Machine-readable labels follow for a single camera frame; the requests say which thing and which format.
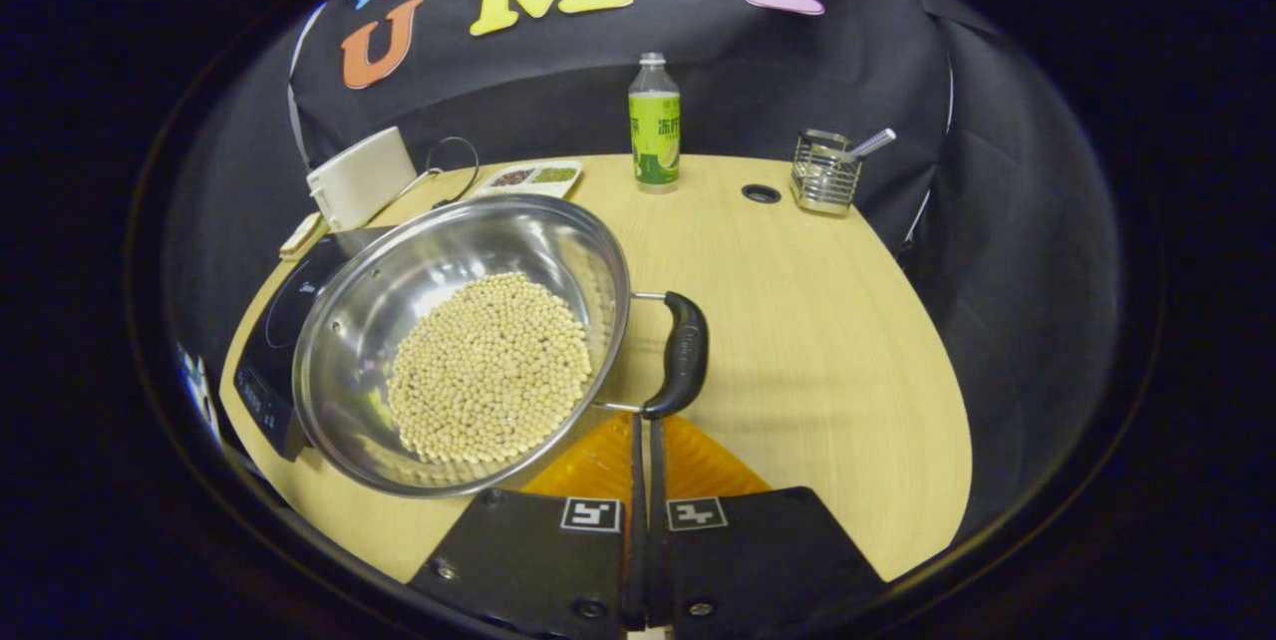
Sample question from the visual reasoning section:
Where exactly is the metal spoon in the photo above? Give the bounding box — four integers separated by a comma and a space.
835, 128, 897, 165

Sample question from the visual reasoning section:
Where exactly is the white divided bean dish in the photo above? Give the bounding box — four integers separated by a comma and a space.
471, 160, 584, 200

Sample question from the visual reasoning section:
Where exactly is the green drink bottle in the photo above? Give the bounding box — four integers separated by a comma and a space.
628, 52, 683, 194

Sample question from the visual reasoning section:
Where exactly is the black backdrop cloth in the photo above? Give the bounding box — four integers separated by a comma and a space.
164, 0, 1127, 541

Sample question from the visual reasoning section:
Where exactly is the metal wire utensil holder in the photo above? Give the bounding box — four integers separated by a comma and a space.
791, 129, 863, 216

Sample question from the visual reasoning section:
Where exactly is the white toaster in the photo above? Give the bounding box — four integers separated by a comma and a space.
306, 127, 420, 232

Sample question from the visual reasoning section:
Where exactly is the black induction cooktop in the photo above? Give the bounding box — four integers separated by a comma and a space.
232, 226, 400, 462

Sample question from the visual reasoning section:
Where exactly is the black power cable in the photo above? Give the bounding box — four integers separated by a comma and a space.
399, 136, 480, 212

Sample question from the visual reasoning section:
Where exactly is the pile of soybeans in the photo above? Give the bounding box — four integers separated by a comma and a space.
387, 271, 594, 466

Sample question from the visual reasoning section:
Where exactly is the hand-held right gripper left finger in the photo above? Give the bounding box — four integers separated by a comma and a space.
409, 411, 647, 636

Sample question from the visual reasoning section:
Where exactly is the stainless steel pot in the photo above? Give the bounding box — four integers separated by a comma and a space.
291, 193, 711, 499

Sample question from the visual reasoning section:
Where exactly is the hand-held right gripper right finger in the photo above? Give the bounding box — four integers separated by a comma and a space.
646, 413, 888, 639

